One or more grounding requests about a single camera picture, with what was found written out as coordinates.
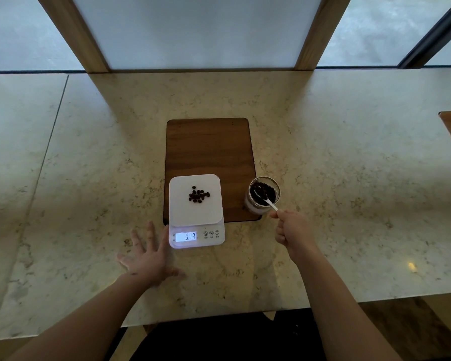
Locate person's right hand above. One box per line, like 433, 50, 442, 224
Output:
269, 209, 318, 262

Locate person's left hand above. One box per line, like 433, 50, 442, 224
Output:
117, 221, 186, 288

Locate white plastic spoon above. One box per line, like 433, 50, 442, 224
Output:
254, 187, 280, 212

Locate person's right forearm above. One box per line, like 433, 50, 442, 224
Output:
295, 244, 403, 361

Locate person's left forearm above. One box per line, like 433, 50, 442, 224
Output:
7, 272, 155, 361

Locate glass jar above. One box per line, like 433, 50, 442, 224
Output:
245, 176, 281, 216

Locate coffee beans inside jar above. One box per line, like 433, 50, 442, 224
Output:
251, 181, 277, 206

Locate white digital kitchen scale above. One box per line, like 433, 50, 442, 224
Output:
169, 174, 226, 249

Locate pile of loose coffee beans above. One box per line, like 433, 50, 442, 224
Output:
188, 185, 211, 204

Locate person's black clothing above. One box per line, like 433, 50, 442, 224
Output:
130, 308, 326, 361

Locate light wooden table leg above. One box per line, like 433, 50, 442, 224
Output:
109, 322, 159, 361

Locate black metal window bar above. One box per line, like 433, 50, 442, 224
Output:
398, 0, 451, 69

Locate light wooden window post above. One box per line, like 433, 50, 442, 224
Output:
36, 0, 110, 74
294, 0, 353, 71

